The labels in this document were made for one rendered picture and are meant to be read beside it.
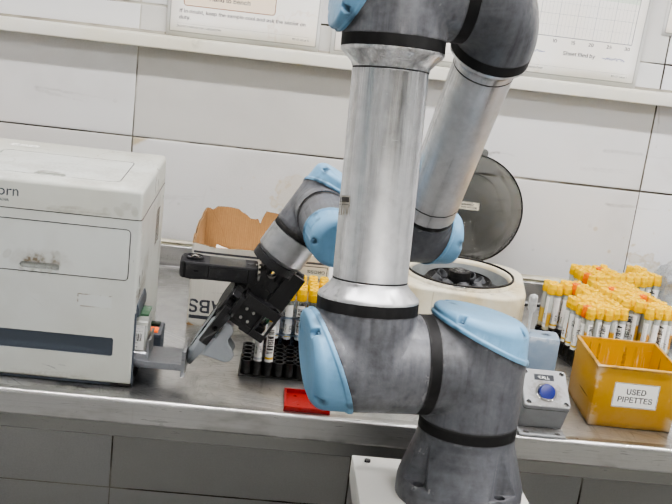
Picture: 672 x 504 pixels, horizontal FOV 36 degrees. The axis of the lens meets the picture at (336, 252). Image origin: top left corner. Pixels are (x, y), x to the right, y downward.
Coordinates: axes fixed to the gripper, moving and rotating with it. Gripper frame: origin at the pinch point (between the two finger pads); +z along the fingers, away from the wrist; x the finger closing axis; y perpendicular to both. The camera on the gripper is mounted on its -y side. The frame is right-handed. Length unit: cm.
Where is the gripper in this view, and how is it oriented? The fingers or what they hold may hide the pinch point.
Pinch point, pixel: (189, 352)
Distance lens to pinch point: 158.1
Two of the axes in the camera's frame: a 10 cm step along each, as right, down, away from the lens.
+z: -6.0, 7.8, 1.9
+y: 8.0, 5.7, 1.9
